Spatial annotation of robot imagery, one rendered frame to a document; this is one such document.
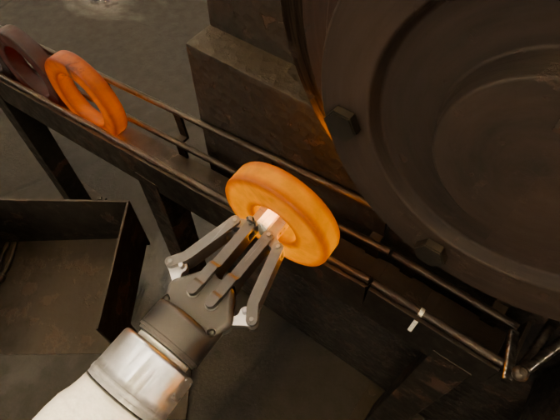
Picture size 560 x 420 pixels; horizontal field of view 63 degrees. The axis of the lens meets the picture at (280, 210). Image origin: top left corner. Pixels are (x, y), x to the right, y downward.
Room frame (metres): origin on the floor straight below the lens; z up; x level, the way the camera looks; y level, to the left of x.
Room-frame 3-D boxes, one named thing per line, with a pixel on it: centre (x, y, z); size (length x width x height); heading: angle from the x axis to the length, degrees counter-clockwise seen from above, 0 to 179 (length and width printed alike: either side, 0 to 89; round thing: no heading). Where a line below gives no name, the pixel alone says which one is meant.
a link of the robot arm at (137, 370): (0.11, 0.13, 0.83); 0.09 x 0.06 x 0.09; 54
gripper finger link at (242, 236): (0.24, 0.06, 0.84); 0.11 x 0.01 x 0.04; 146
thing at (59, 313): (0.30, 0.37, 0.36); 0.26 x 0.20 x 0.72; 89
